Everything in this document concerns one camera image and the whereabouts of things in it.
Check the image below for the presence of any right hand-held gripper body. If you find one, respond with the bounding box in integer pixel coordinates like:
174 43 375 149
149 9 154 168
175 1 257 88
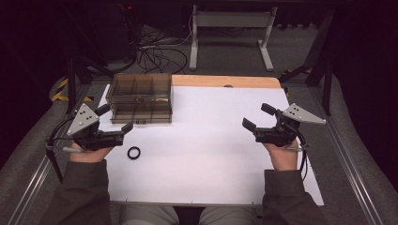
253 102 327 148

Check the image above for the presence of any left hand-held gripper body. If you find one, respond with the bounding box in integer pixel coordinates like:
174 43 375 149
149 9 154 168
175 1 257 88
66 102 125 152

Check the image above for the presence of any black rubber ring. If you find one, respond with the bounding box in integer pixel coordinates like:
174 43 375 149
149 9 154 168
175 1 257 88
127 145 142 160

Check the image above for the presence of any brown transparent compartment box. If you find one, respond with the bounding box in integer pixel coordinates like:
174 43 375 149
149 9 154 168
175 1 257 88
105 72 174 126

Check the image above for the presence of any person's right hand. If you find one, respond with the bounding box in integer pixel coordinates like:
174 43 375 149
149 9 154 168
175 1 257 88
264 140 299 172

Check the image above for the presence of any person's left hand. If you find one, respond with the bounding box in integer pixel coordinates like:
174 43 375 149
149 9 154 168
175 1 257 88
69 142 114 164

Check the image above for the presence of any yellow black hazard tape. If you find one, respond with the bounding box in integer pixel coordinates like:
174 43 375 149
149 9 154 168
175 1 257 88
51 77 95 103

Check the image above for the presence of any black tripod stand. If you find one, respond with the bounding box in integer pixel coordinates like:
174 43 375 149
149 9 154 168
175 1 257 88
64 54 115 116

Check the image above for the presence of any white table mat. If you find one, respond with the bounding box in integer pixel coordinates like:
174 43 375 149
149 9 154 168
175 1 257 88
97 83 325 206

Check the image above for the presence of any black metal stand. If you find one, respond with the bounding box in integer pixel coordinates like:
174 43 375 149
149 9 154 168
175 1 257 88
277 6 337 117

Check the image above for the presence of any person's left leg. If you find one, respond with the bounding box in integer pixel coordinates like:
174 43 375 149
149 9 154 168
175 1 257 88
119 204 180 225

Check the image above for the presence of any person's leg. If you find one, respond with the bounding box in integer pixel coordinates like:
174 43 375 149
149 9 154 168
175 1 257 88
198 205 258 225
119 204 180 225

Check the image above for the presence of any person's right leg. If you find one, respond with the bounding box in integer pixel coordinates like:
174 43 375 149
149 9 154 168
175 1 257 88
198 205 258 225

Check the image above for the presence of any left hand-held gripper cable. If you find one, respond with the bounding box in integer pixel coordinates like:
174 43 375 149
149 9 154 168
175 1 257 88
45 114 77 151

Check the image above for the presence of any hand-held gripper cable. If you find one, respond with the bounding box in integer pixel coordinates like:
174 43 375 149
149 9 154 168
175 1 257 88
45 114 77 151
292 124 312 183

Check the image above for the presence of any right hand-held gripper cable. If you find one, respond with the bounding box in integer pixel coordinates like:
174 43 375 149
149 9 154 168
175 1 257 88
292 124 312 183

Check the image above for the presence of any aluminium floor rail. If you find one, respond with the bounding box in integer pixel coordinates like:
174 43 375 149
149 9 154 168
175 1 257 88
308 83 384 225
7 83 95 225

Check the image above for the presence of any tangle of floor cables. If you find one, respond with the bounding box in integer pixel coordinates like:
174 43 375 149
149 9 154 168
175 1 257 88
136 26 192 75

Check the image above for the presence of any white metal stand frame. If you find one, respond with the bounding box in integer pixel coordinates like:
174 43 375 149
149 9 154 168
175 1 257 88
188 4 279 72

